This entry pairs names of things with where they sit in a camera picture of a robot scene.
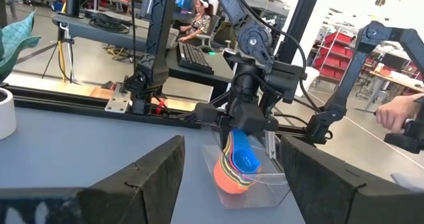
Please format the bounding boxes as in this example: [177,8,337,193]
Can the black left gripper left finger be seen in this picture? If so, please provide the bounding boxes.
[76,135,186,224]

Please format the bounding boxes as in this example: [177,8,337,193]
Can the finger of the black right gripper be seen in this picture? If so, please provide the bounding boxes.
[220,126,235,150]

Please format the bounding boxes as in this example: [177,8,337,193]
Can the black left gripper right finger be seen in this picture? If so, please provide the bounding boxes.
[280,135,424,224]

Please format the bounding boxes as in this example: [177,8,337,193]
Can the blue measuring cup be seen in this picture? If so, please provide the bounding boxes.
[231,128,262,174]

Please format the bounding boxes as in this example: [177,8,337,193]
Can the orange measuring cup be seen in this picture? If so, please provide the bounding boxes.
[213,152,258,195]

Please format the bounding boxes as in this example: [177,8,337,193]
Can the clear plastic container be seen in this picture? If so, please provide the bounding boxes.
[201,126,292,210]

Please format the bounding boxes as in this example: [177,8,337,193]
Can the black computer keyboard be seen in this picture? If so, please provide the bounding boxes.
[175,41,215,75]

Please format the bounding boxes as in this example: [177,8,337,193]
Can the grey office chair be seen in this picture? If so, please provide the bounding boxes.
[195,14,222,50]

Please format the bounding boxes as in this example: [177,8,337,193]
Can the person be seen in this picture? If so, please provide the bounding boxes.
[178,0,213,42]

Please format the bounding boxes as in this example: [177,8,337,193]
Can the red storage bins shelf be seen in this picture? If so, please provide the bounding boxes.
[313,31,354,81]

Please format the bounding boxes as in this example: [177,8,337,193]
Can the person's hand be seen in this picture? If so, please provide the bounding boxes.
[376,93,424,134]

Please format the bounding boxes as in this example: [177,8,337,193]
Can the white plant pot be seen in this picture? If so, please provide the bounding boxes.
[0,87,17,140]

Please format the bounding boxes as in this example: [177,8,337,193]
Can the grey desk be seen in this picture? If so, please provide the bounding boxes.
[51,13,233,85]

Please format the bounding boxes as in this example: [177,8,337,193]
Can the black tripod stand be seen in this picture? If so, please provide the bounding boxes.
[41,21,76,84]

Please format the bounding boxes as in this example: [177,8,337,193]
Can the green potted plant leaves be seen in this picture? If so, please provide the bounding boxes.
[0,10,42,84]

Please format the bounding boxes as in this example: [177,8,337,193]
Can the red cable connector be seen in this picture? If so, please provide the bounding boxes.
[154,97,166,115]

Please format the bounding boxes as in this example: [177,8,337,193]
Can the silver metal bracket plate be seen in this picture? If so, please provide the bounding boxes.
[105,82,132,114]

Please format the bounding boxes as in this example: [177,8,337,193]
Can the black leader arm handle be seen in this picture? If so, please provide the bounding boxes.
[384,96,424,154]

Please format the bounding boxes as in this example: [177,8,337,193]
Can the black frame post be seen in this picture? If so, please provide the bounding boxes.
[276,0,324,66]

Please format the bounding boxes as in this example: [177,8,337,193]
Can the black table frame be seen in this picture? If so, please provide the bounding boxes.
[0,84,332,147]

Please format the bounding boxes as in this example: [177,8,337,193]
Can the coiled black cable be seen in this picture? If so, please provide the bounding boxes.
[88,13,131,35]

